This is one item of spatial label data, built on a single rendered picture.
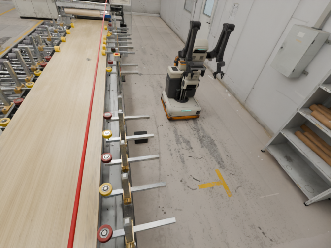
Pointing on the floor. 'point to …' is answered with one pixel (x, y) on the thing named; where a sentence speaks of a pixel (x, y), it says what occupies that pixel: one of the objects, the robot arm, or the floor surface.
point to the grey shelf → (303, 109)
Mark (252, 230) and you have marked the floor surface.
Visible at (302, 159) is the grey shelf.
